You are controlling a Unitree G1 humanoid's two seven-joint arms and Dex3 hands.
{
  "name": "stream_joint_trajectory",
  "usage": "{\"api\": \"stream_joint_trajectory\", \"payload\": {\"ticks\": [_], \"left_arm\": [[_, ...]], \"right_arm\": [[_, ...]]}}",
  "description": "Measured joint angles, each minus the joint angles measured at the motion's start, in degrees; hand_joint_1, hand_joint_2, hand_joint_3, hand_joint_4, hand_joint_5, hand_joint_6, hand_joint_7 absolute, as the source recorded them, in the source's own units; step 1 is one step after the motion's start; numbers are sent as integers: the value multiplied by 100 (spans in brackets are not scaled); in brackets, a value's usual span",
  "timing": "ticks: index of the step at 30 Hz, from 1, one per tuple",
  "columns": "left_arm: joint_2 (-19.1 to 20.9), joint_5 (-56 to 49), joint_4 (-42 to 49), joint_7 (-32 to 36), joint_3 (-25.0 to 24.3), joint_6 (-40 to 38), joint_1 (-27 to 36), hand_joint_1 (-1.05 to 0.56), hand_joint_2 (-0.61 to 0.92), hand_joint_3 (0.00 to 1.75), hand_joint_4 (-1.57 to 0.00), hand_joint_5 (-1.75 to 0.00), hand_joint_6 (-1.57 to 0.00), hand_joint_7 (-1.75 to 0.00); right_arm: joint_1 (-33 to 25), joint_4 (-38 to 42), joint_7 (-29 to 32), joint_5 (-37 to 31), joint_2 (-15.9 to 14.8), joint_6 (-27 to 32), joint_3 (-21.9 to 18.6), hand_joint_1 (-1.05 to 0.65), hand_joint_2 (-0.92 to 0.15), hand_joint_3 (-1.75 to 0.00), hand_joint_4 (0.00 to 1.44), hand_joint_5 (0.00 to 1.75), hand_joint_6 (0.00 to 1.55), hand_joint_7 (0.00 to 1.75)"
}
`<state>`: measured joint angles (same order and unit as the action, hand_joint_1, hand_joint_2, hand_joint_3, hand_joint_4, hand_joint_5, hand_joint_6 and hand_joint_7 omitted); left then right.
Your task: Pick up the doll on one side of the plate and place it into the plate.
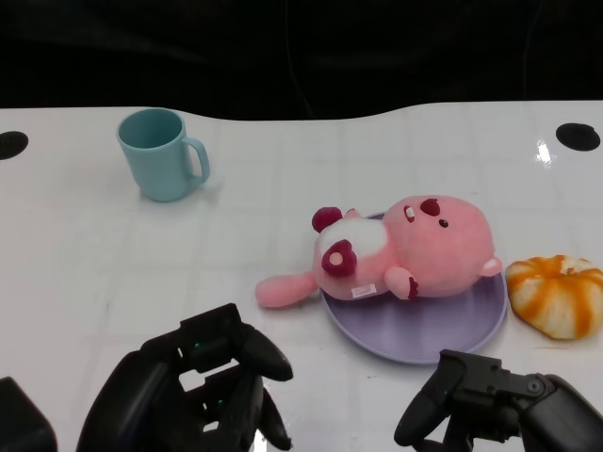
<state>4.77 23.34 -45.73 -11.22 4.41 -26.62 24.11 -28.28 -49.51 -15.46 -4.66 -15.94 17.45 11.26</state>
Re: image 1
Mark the black round table grommet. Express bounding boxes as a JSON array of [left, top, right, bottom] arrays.
[[0, 130, 29, 161], [555, 122, 602, 153]]

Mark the black backdrop curtain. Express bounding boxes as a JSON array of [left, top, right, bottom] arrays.
[[0, 0, 603, 121]]

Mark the orange striped toy bun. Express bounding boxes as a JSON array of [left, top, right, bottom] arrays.
[[505, 254, 603, 341]]

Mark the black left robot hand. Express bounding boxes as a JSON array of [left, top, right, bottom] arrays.
[[74, 302, 294, 452]]

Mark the pink plush beaver doll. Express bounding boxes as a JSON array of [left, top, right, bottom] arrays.
[[254, 193, 503, 309]]

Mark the teal plastic mug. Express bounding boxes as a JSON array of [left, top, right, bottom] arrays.
[[116, 107, 211, 203]]

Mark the purple plastic plate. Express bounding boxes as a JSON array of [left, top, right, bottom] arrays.
[[321, 211, 510, 366]]

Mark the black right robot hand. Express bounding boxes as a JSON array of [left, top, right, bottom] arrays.
[[393, 348, 603, 452]]

